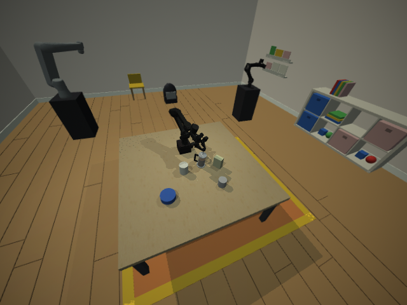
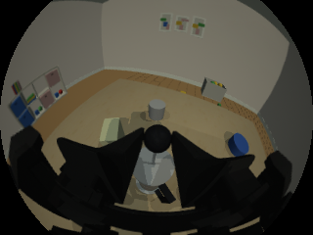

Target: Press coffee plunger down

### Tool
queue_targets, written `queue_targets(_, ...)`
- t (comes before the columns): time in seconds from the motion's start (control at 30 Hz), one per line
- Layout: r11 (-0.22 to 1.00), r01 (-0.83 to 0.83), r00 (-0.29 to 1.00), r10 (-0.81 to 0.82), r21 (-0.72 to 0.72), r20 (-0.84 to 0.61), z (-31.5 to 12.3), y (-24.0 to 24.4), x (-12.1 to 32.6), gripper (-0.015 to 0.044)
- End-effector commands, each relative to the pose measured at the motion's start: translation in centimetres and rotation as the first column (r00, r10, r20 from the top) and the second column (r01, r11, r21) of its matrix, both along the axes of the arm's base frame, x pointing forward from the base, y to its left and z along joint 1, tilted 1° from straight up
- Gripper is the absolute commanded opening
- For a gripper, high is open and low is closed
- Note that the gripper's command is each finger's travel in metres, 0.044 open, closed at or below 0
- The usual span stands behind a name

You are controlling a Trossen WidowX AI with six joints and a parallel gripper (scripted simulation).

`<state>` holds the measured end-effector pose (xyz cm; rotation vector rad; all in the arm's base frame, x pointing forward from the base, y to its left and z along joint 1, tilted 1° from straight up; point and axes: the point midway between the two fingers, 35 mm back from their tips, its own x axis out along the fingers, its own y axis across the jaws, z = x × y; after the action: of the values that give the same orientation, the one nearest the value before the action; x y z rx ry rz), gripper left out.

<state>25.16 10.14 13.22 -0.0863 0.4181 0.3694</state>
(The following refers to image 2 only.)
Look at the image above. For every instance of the glass french press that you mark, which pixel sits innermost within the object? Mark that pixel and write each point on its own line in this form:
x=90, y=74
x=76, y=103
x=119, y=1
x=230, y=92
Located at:
x=155, y=165

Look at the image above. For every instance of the olive green rectangular block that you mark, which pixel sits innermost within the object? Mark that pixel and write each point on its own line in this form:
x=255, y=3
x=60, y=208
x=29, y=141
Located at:
x=111, y=130

